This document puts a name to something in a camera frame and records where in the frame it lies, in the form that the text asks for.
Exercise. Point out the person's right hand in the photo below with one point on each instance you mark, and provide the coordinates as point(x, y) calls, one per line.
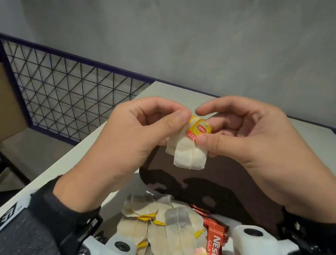
point(265, 146)

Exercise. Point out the person's left hand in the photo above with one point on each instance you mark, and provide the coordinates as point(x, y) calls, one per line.
point(121, 147)

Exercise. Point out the brown plastic tray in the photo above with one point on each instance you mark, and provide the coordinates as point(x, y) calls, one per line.
point(224, 191)

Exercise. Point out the pile of tea bags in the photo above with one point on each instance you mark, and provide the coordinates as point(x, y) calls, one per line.
point(168, 230)

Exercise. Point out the red Nescafe coffee sachets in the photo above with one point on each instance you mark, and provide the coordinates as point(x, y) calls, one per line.
point(213, 252)

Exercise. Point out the black left wrist band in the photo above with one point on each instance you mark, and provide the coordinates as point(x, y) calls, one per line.
point(36, 232)

